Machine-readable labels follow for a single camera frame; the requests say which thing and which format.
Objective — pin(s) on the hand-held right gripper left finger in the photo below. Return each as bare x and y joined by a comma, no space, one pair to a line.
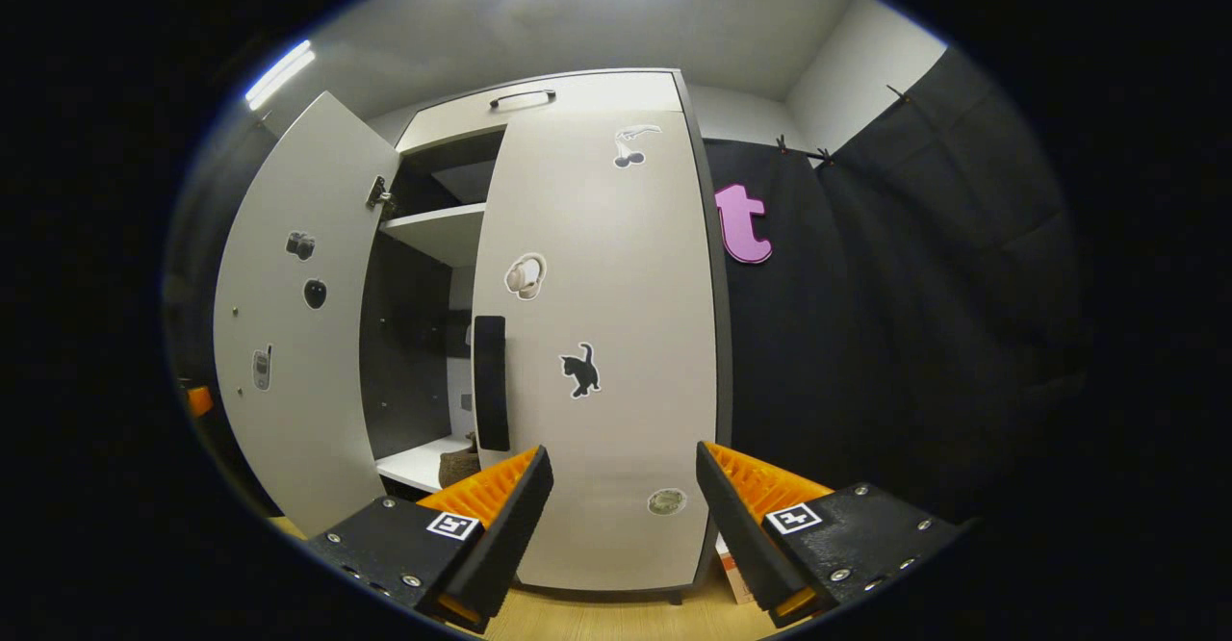
510,535

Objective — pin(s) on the ceiling light panel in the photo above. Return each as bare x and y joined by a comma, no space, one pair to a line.
279,73

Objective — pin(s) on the black backdrop cloth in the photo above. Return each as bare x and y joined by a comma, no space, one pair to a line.
914,333

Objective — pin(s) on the brown fuzzy shoe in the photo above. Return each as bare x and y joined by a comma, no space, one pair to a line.
457,468

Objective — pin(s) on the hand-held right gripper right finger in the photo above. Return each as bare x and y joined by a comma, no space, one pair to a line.
736,535

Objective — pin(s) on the white shoe cabinet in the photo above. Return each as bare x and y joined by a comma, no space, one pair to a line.
597,92

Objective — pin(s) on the black cloth clip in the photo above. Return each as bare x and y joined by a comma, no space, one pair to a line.
781,143
898,93
824,154

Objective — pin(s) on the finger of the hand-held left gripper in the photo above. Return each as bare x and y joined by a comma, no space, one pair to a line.
199,400

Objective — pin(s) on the white orange box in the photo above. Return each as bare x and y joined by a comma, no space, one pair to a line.
729,569

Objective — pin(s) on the white shoe cabinet door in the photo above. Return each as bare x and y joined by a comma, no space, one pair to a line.
626,285
298,429

